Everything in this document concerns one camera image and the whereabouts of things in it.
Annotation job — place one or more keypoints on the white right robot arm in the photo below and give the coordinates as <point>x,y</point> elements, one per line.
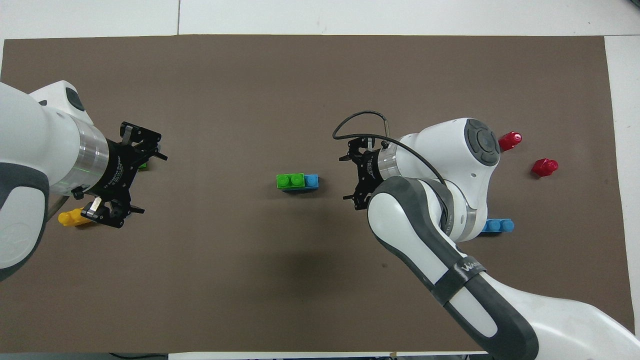
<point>450,210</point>

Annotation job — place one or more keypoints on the yellow two-stud block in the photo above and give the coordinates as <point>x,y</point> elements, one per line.
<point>72,218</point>

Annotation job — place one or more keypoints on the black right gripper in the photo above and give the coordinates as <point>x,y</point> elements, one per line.
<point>369,167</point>

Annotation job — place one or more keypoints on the red one-stud block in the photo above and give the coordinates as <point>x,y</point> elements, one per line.
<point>510,141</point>
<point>544,167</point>

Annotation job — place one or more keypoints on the green two-stud block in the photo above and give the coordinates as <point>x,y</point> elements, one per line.
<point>143,165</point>
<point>290,181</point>

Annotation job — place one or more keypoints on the brown table mat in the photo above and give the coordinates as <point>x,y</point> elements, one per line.
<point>250,280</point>

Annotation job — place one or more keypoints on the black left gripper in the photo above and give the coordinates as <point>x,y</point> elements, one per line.
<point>117,175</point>

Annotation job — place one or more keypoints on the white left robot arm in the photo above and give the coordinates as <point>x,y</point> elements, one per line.
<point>30,165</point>

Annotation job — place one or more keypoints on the blue three-stud block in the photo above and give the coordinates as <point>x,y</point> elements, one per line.
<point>500,226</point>
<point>311,181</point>

